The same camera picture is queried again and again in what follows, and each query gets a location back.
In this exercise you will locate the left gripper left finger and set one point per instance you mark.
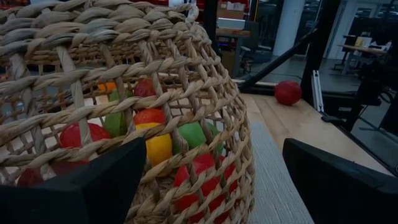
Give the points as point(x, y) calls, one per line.
point(77, 202)

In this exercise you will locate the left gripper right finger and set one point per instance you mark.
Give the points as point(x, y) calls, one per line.
point(342, 199)

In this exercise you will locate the dark red bell pepper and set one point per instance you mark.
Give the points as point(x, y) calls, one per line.
point(73, 137)

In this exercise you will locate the green cucumber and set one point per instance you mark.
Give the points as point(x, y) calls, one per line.
point(114, 123)

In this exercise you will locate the yellow bell pepper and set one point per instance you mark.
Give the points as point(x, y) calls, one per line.
point(158, 147)

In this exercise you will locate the red yellow mango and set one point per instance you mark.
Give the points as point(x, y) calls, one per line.
point(149, 115)

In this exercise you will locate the orange fruit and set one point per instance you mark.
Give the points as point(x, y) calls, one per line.
point(107, 86)

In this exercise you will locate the dark red pomegranate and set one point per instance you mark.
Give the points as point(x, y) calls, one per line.
point(287, 92)

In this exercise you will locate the orange-red apple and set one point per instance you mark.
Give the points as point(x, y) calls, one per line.
point(200, 166)

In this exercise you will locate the red yellow apple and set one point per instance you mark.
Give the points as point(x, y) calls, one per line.
point(144, 88)

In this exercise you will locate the green apple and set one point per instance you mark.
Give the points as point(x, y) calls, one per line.
point(192, 135)

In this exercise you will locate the woven wicker basket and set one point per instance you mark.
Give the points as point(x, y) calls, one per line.
point(62, 31)

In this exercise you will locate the grey woven placemat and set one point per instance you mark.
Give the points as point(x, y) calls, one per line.
point(273, 186)

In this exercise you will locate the silver aluminium extrusion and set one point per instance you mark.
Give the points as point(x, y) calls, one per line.
point(317, 90)

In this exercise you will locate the dark equipment stand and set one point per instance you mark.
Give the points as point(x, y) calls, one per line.
point(376, 81)

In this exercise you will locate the wooden top work table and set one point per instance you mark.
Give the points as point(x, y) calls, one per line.
point(363, 49)

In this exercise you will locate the white round column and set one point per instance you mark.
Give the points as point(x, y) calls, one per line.
point(289, 25)

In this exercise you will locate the grey office chair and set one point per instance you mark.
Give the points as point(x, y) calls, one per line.
point(252, 40)

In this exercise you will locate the wooden desk top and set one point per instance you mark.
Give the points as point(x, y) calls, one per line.
point(233, 32)

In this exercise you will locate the brown cardboard box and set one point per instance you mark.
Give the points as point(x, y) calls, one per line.
point(230, 11)

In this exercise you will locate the black aluminium table frame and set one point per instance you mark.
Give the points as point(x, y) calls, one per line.
point(320, 46)

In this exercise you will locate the black vertical post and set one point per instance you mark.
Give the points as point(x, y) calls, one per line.
point(210, 25)

